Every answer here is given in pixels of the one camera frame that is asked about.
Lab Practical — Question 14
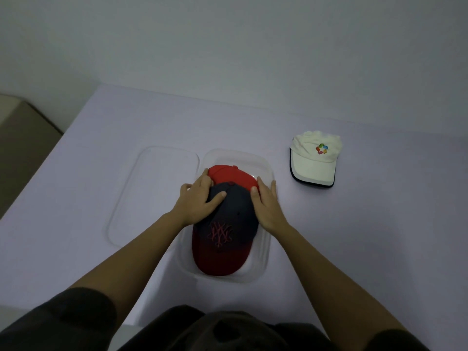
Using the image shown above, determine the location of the person's left hand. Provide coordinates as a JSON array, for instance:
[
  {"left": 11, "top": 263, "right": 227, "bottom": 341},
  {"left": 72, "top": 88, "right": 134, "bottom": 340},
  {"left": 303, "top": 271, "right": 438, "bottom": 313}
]
[{"left": 171, "top": 168, "right": 228, "bottom": 227}]

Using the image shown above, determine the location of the person's right hand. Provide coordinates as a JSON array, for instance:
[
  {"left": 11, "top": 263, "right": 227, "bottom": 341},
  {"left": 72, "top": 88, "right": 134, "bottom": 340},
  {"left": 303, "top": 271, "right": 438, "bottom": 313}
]
[{"left": 250, "top": 175, "right": 292, "bottom": 236}]

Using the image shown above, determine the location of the clear plastic container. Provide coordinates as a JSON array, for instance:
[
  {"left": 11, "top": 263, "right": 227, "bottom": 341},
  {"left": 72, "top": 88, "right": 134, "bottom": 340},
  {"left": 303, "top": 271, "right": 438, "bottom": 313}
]
[{"left": 174, "top": 148, "right": 275, "bottom": 284}]

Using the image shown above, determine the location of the clear plastic lid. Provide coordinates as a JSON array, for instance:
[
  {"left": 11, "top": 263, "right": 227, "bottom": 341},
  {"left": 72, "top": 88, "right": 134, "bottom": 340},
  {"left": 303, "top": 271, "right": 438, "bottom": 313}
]
[{"left": 106, "top": 145, "right": 201, "bottom": 250}]

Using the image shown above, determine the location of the red cap with black patch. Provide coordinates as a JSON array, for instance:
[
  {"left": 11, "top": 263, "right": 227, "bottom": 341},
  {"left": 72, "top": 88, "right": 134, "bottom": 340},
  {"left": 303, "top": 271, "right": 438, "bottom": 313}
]
[{"left": 206, "top": 164, "right": 261, "bottom": 193}]

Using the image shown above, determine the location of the navy cap with red brim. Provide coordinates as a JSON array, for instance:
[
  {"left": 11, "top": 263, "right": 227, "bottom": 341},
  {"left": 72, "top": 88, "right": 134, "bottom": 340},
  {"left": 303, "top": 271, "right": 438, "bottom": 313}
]
[{"left": 191, "top": 181, "right": 260, "bottom": 277}]

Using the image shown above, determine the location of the white cap with colourful logo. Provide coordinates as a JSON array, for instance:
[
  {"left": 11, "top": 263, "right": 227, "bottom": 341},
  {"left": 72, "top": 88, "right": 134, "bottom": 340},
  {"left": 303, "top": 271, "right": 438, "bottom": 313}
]
[{"left": 289, "top": 130, "right": 344, "bottom": 188}]

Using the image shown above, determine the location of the person's right forearm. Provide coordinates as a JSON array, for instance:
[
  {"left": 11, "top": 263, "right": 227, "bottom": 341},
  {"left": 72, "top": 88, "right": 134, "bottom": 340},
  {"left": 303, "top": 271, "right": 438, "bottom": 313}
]
[{"left": 274, "top": 224, "right": 407, "bottom": 351}]

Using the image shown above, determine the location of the person's left forearm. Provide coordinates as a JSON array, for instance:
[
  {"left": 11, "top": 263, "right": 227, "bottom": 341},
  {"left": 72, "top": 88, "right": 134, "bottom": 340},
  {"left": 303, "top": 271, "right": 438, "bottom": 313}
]
[{"left": 69, "top": 212, "right": 185, "bottom": 333}]

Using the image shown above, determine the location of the person's black shirt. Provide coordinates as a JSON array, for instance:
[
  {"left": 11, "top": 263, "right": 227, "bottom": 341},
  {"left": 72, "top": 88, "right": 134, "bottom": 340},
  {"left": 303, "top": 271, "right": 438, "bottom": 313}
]
[{"left": 0, "top": 287, "right": 432, "bottom": 351}]

